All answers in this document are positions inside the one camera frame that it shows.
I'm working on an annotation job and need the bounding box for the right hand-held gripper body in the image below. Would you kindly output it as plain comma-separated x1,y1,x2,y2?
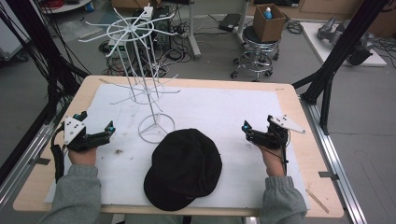
253,115,307,150

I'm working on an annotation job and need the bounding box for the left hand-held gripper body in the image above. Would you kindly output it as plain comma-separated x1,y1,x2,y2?
63,115,99,153

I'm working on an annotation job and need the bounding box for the black cap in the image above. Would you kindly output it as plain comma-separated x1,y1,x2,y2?
143,128,223,212

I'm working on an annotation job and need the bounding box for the white wire hat rack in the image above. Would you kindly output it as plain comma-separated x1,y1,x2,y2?
78,3,182,145

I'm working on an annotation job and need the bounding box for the person's right hand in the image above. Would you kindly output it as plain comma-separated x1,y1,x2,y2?
260,147,287,178

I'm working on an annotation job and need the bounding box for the person's left hand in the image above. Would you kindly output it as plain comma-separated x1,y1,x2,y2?
67,147,98,166

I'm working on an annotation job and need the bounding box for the white foam mat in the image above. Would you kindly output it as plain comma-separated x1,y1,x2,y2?
44,82,311,210

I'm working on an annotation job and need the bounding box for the grey tape piece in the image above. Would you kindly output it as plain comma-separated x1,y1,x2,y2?
28,157,51,166
318,170,341,182

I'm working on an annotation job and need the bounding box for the chrome rolling stool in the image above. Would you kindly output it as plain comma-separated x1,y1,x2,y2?
230,25,280,83

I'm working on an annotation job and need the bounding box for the thin wooden stick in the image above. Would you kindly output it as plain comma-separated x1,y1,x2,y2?
304,188,331,215

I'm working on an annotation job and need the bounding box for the white equipment box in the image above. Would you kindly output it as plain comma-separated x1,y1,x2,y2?
106,33,138,60

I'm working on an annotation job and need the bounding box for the white board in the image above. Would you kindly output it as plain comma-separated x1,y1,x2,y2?
299,21,389,68

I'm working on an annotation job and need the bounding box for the cardboard box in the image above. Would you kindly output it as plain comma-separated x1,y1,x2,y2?
252,3,287,44

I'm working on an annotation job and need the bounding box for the white table leg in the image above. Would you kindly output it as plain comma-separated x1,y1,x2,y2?
186,0,203,61
235,0,251,45

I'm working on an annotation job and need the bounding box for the black flat device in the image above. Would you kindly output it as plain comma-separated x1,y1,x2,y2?
218,12,242,33

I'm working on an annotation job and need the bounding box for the blue bottle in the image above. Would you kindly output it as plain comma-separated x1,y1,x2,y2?
262,6,274,21

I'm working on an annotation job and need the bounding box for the grey robot part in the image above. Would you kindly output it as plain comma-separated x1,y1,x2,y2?
316,16,376,67

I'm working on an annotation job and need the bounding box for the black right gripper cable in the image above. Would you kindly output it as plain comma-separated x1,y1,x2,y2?
279,130,291,175

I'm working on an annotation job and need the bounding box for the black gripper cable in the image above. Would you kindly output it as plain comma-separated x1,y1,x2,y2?
279,130,291,175
49,123,67,185

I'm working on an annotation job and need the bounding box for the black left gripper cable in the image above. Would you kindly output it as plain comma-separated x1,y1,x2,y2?
49,123,67,185

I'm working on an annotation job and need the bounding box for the aluminium rail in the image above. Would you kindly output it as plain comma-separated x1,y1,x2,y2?
0,102,68,209
299,96,370,224

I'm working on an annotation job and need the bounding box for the black metal frame post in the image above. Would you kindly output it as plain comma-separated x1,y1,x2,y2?
0,0,92,188
291,0,391,136

